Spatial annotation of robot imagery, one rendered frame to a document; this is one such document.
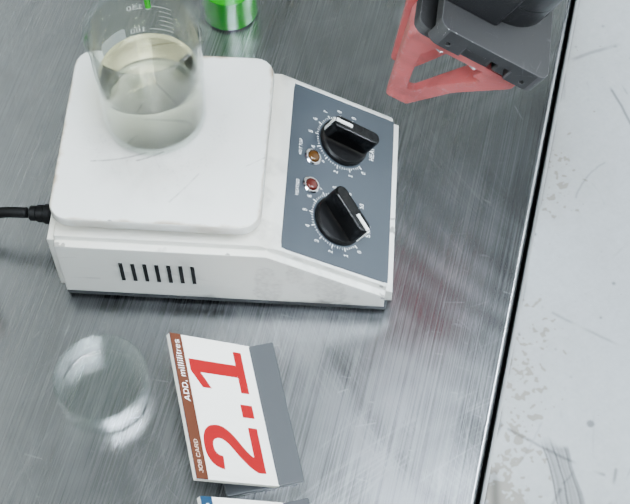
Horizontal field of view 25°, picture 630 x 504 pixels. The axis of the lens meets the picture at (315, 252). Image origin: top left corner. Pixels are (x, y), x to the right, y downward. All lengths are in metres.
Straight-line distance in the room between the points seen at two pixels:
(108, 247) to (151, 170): 0.05
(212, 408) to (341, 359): 0.09
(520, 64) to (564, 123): 0.23
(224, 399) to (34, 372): 0.12
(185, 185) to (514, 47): 0.21
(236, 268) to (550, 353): 0.20
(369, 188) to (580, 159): 0.15
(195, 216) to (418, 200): 0.17
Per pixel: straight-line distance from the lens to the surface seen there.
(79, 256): 0.82
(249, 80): 0.84
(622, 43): 0.99
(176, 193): 0.79
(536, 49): 0.73
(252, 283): 0.82
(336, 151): 0.85
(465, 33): 0.70
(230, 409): 0.80
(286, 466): 0.81
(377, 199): 0.85
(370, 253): 0.83
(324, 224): 0.82
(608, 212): 0.91
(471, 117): 0.93
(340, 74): 0.95
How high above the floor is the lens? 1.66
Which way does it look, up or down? 60 degrees down
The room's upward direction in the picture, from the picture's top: straight up
